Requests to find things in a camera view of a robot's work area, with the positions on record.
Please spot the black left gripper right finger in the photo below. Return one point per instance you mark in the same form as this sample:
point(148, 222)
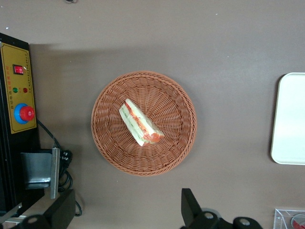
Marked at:
point(190, 210)

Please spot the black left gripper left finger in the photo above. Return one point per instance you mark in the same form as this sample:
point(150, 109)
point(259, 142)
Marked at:
point(62, 210)

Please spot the triangular sandwich with tomato filling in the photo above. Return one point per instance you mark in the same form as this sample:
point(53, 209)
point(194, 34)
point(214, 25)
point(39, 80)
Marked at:
point(140, 124)

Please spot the round brown wicker basket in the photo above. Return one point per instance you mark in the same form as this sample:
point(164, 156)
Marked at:
point(166, 107)

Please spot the white rectangular plastic tray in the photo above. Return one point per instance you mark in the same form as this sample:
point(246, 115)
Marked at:
point(289, 119)

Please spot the black control box yellow panel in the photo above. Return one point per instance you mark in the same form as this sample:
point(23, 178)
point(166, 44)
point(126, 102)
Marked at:
point(16, 143)

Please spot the clear acrylic box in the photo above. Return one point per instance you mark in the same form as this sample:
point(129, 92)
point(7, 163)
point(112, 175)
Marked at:
point(286, 218)

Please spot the red emergency stop button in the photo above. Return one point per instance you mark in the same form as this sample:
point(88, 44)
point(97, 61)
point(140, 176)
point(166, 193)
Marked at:
point(23, 113)

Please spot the red and white round item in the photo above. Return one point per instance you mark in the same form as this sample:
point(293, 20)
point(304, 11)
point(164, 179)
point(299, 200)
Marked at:
point(299, 221)

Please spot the red indicator light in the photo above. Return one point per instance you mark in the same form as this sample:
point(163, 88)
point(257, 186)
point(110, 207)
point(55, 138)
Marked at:
point(25, 90)

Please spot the green indicator light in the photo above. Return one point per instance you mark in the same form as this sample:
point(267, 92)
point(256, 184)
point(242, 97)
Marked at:
point(15, 90)

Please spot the grey metal bracket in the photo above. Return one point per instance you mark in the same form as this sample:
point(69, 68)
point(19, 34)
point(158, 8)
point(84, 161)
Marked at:
point(40, 167)

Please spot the red rocker power switch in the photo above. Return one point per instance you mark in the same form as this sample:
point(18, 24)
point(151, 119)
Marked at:
point(18, 69)

